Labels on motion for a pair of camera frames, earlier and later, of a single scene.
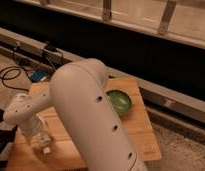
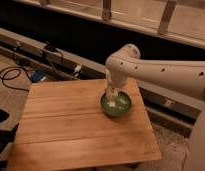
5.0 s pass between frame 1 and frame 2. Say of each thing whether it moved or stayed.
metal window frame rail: stayed
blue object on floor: stayed
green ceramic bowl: stayed
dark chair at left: stayed
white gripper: moved
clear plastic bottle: moved
